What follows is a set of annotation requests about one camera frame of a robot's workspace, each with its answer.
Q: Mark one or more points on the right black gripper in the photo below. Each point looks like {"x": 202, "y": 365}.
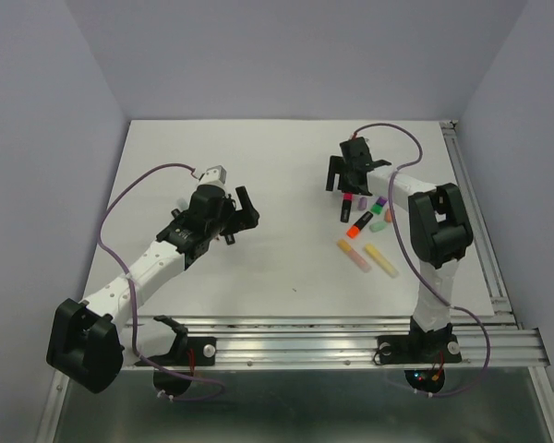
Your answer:
{"x": 335, "y": 166}

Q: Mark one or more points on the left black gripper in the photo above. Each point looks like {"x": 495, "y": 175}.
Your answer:
{"x": 240, "y": 220}

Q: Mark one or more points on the black highlighter pink cap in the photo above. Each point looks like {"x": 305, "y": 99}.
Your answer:
{"x": 346, "y": 207}

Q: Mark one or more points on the pastel purple cap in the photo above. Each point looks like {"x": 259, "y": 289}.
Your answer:
{"x": 362, "y": 203}

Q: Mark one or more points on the green highlighter cap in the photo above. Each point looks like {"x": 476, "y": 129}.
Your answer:
{"x": 376, "y": 208}

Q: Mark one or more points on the pastel green highlighter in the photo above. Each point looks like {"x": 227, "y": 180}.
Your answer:
{"x": 182, "y": 204}

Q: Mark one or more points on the black highlighter orange cap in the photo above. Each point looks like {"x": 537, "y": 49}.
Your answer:
{"x": 359, "y": 225}

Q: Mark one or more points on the pastel green cap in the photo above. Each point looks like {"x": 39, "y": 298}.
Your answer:
{"x": 377, "y": 226}

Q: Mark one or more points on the pastel pink highlighter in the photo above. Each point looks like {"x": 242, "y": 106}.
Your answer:
{"x": 350, "y": 252}

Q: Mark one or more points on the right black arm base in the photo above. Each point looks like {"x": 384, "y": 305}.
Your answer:
{"x": 404, "y": 350}

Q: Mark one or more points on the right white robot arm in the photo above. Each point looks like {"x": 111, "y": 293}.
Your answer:
{"x": 440, "y": 233}

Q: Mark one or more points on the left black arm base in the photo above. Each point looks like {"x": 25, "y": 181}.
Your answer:
{"x": 196, "y": 351}

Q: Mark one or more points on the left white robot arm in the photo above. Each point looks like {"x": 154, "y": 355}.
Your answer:
{"x": 93, "y": 339}

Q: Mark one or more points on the pastel yellow highlighter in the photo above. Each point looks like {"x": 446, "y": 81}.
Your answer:
{"x": 380, "y": 260}

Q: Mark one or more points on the aluminium rail right side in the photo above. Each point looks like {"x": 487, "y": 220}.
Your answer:
{"x": 496, "y": 289}

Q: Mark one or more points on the aluminium frame rail front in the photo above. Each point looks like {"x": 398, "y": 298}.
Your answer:
{"x": 289, "y": 343}

